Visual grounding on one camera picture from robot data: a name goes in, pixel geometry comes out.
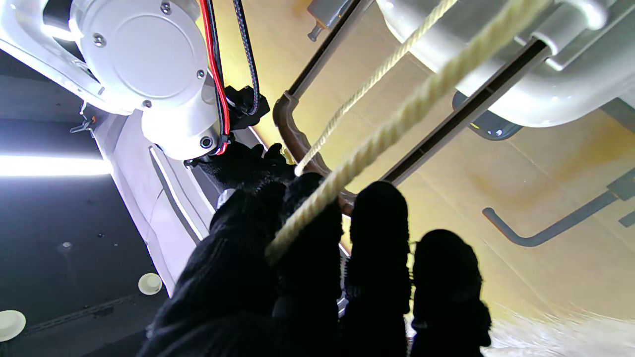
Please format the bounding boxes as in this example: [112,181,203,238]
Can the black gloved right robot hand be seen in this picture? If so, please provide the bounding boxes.
[190,141,299,192]

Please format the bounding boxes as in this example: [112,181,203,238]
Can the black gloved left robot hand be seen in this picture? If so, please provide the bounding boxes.
[139,173,492,357]

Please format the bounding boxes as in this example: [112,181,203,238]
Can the cream twisted rope loop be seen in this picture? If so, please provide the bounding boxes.
[264,0,552,264]

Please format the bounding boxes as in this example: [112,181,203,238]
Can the small beige toy suitcase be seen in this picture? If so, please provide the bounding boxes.
[272,0,635,215]

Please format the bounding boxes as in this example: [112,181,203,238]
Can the long bright ceiling light strip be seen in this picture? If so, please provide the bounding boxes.
[0,153,114,178]

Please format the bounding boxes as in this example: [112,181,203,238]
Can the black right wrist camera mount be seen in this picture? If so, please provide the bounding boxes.
[224,85,271,130]

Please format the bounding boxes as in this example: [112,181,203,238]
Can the red and black arm cables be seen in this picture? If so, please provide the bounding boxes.
[197,0,261,155]

